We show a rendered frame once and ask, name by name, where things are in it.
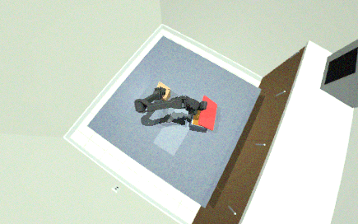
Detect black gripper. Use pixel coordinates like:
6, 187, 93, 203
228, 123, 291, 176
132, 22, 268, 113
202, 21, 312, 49
196, 100, 207, 110

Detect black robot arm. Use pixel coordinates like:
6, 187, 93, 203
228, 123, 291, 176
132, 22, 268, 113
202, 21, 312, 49
134, 86, 199, 115

